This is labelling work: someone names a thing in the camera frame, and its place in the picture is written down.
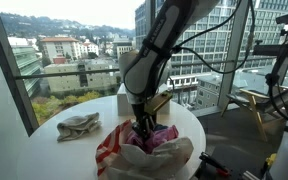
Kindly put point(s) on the black camera stand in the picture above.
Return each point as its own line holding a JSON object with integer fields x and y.
{"x": 279, "y": 56}

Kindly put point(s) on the red and black hand tool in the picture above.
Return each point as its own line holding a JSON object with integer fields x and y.
{"x": 214, "y": 164}

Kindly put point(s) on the grey window post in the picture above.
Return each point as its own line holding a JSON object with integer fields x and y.
{"x": 234, "y": 53}

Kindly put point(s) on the white rectangular box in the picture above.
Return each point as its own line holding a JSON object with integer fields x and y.
{"x": 124, "y": 104}

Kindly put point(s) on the grey crumpled towel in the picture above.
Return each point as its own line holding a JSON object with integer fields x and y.
{"x": 77, "y": 126}

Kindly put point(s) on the pink cloth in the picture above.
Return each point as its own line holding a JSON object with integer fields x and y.
{"x": 162, "y": 137}

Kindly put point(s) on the red striped white plastic bag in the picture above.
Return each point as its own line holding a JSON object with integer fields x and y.
{"x": 140, "y": 160}

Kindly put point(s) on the yellow small object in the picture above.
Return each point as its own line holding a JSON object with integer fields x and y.
{"x": 270, "y": 159}

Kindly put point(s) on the gold wrist camera mount plate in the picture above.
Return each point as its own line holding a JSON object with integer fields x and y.
{"x": 159, "y": 101}

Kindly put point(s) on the grey window railing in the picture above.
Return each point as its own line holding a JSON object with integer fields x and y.
{"x": 67, "y": 74}

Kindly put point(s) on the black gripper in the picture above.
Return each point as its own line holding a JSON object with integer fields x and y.
{"x": 139, "y": 115}

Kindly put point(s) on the dark slanted window frame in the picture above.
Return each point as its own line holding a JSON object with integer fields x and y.
{"x": 7, "y": 66}

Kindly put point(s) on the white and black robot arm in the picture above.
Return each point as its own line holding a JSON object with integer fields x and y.
{"x": 157, "y": 50}

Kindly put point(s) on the wooden folding chair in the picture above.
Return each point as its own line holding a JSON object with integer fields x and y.
{"x": 252, "y": 100}

